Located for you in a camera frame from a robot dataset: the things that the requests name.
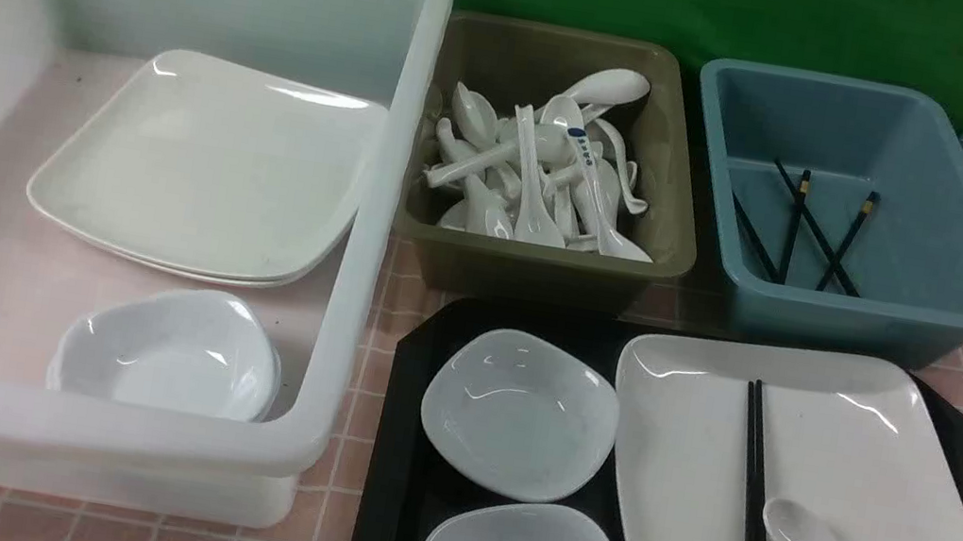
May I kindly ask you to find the white spoon front centre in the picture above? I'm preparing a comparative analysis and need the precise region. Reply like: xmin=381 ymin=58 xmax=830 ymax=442
xmin=514 ymin=104 xmax=566 ymax=249

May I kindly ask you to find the white spoon top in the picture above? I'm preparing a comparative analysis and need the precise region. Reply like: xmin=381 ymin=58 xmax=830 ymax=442
xmin=563 ymin=68 xmax=650 ymax=122

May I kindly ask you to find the white square plate in tub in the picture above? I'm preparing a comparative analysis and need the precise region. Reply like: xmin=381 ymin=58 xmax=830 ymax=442
xmin=27 ymin=49 xmax=389 ymax=279

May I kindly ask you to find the large white square plate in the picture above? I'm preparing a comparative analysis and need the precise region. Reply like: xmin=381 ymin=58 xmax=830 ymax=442
xmin=614 ymin=334 xmax=963 ymax=541

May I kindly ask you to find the white spoon long handle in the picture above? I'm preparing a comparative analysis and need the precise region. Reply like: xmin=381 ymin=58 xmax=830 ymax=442
xmin=425 ymin=125 xmax=571 ymax=189

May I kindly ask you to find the short black chopstick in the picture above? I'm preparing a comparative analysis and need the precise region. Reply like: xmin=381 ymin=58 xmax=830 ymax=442
xmin=732 ymin=194 xmax=781 ymax=283

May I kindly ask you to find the blue plastic bin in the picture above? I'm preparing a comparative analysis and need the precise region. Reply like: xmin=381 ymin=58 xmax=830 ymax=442
xmin=699 ymin=59 xmax=963 ymax=369

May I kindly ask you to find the black chopstick gold band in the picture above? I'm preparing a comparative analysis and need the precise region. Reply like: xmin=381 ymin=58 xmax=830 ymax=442
xmin=815 ymin=191 xmax=880 ymax=291
xmin=777 ymin=168 xmax=813 ymax=284

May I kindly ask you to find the olive green plastic bin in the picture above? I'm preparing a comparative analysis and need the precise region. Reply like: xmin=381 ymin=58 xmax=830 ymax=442
xmin=394 ymin=12 xmax=698 ymax=315

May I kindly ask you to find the large white plastic tub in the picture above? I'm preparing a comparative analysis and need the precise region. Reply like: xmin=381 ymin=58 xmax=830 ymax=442
xmin=0 ymin=0 xmax=453 ymax=528

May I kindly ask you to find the white spoon blue mark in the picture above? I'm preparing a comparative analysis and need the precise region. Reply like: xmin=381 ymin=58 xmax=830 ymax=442
xmin=546 ymin=94 xmax=633 ymax=258

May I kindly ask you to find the black chopstick gold band right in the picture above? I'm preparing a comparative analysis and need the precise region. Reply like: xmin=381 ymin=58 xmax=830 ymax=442
xmin=815 ymin=191 xmax=880 ymax=291

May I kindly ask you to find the black chopstick in bin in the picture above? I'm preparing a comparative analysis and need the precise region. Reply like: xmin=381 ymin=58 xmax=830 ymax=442
xmin=773 ymin=157 xmax=861 ymax=297

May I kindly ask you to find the white bowl in tub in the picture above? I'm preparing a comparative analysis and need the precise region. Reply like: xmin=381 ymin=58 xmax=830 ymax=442
xmin=45 ymin=289 xmax=282 ymax=423

